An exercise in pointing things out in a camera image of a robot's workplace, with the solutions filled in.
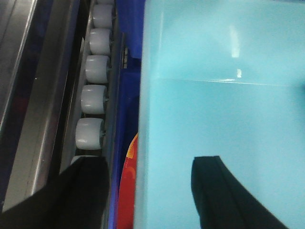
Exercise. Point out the light blue plastic bin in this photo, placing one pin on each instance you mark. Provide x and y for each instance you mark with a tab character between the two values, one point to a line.
221	78

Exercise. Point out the blue crate lower level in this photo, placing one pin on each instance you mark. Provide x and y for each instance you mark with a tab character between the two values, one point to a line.
130	21

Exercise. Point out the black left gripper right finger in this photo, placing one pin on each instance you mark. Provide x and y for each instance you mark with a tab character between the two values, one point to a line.
222	202

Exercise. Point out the white roller conveyor track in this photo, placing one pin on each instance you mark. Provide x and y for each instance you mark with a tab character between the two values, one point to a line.
89	125

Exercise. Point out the steel rack front rail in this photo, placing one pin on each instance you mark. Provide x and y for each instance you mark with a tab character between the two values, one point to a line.
40	53

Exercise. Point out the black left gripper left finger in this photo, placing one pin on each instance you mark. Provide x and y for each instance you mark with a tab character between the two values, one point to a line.
76	199

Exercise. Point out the red package in crate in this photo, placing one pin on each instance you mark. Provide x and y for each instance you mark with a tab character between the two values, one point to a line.
126	199

